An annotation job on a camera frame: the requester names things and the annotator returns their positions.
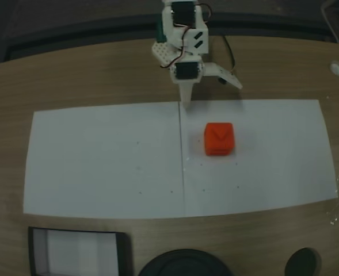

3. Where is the orange cube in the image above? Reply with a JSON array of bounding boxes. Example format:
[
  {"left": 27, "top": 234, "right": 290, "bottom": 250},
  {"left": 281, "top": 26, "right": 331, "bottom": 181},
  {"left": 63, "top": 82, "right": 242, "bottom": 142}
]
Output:
[{"left": 204, "top": 122, "right": 235, "bottom": 157}]

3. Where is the dark-rimmed open box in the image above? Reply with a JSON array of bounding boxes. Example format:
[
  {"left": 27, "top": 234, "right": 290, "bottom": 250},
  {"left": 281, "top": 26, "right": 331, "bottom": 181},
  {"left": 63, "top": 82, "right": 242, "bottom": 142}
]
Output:
[{"left": 28, "top": 226, "right": 130, "bottom": 276}]

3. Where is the green clamp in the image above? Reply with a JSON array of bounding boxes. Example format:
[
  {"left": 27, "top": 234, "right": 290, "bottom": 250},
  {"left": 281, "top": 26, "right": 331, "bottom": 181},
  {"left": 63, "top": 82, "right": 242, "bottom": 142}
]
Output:
[{"left": 157, "top": 22, "right": 167, "bottom": 43}]

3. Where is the white paper sheet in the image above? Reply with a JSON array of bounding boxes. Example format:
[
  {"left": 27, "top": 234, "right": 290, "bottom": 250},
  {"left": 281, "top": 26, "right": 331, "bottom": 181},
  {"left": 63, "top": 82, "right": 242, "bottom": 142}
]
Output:
[
  {"left": 22, "top": 101, "right": 185, "bottom": 220},
  {"left": 178, "top": 98, "right": 339, "bottom": 217}
]

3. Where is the black round object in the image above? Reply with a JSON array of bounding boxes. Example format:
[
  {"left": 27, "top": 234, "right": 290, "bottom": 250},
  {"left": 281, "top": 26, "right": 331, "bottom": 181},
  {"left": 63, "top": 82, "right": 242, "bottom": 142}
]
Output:
[{"left": 138, "top": 248, "right": 234, "bottom": 276}]

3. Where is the black round table grommet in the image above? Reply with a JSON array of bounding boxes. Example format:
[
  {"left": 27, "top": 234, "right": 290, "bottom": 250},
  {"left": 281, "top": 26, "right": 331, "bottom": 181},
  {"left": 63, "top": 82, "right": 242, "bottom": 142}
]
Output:
[{"left": 284, "top": 247, "right": 322, "bottom": 276}]

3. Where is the red black servo wire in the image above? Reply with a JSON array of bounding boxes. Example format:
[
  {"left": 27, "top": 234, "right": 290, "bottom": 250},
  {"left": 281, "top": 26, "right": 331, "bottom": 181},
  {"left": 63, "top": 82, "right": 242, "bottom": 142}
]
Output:
[
  {"left": 198, "top": 2, "right": 213, "bottom": 24},
  {"left": 169, "top": 24, "right": 195, "bottom": 68}
]

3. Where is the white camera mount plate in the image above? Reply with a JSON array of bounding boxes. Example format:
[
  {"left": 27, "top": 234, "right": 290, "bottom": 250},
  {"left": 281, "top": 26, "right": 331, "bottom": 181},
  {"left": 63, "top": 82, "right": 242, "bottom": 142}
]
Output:
[{"left": 203, "top": 62, "right": 243, "bottom": 90}]

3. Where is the black cable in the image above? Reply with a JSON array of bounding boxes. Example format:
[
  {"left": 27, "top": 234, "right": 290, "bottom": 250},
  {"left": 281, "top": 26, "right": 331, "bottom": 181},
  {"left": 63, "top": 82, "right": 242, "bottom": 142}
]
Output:
[{"left": 222, "top": 34, "right": 236, "bottom": 76}]

